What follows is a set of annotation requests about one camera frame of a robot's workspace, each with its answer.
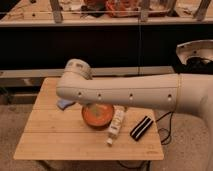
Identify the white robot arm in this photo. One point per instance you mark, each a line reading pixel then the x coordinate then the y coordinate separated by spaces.
pixel 183 93

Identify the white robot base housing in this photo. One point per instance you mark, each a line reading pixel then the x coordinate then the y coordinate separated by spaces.
pixel 198 48

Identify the white tube bottle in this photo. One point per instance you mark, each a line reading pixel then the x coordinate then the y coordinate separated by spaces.
pixel 115 125

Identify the orange round bowl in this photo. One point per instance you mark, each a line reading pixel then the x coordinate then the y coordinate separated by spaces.
pixel 98 115

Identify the blue sponge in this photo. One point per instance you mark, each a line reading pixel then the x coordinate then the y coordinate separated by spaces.
pixel 63 104

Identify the wooden folding table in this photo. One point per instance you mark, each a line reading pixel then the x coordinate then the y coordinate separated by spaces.
pixel 54 134

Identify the orange cluttered object on shelf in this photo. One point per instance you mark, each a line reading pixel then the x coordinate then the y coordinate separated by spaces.
pixel 122 8

